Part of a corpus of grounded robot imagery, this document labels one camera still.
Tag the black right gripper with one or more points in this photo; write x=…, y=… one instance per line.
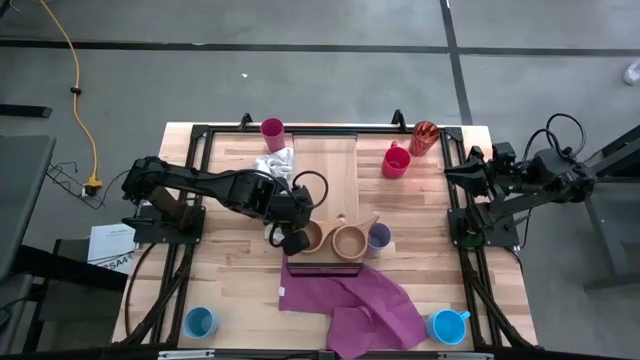
x=502, y=182

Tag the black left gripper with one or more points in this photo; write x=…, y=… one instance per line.
x=295, y=242

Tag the orange transparent glass tumbler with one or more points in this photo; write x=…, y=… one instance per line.
x=424, y=137

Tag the red mug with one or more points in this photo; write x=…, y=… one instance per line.
x=396, y=162

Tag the lilac plastic tumbler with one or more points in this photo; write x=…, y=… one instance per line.
x=380, y=237

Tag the pink plastic tumbler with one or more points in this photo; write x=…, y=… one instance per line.
x=272, y=134

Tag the light blue plastic tumbler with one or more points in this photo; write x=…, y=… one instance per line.
x=201, y=323

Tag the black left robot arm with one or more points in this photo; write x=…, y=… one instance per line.
x=225, y=187

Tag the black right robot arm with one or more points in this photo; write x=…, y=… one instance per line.
x=550, y=175

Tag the white cloth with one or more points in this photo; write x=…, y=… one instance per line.
x=272, y=165

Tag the magenta cloth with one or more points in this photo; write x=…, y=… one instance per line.
x=360, y=310

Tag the black side table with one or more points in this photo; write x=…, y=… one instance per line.
x=605, y=235

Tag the white printed paper box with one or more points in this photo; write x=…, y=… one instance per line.
x=110, y=245

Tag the person's white shoe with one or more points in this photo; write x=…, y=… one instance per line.
x=632, y=74

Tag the yellow power plug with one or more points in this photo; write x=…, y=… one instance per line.
x=93, y=186

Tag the black equipment stand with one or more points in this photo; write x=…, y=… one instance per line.
x=75, y=265

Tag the grey table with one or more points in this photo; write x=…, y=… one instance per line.
x=20, y=190

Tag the black flat bar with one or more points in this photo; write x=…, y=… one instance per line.
x=25, y=111

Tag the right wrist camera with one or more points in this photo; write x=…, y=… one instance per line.
x=504, y=152

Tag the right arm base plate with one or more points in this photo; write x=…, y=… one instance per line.
x=500, y=240

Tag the black metal table frame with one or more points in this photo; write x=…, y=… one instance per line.
x=235, y=131

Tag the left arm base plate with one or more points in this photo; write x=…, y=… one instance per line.
x=150, y=232

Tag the silver metal bracket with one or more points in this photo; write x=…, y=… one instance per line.
x=185, y=354
x=465, y=356

